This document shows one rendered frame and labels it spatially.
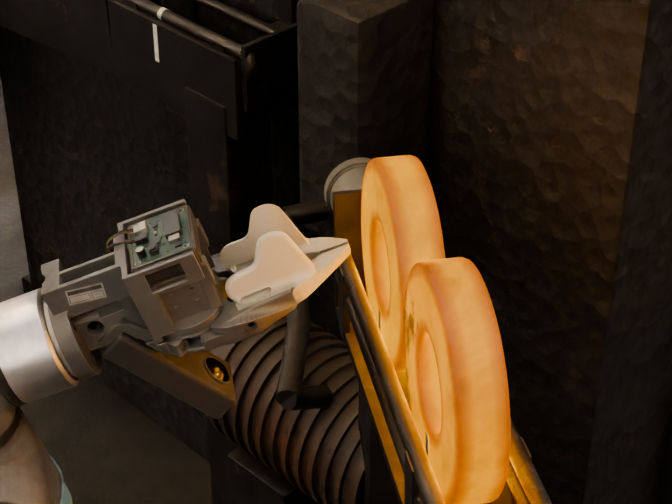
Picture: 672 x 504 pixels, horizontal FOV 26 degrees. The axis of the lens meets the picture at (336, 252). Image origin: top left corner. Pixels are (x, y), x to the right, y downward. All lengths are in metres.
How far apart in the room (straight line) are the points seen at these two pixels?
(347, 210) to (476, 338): 0.29
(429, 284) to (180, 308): 0.21
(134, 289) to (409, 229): 0.19
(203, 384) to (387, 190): 0.20
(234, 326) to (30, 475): 0.20
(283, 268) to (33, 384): 0.19
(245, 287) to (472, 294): 0.21
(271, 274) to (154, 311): 0.09
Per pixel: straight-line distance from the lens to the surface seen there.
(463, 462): 0.87
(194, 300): 1.03
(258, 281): 1.03
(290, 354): 1.21
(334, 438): 1.21
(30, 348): 1.04
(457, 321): 0.87
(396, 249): 0.99
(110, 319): 1.04
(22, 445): 1.11
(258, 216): 1.04
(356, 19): 1.21
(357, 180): 1.18
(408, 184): 1.01
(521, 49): 1.23
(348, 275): 1.10
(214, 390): 1.09
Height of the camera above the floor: 1.32
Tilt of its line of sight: 35 degrees down
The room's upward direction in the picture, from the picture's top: straight up
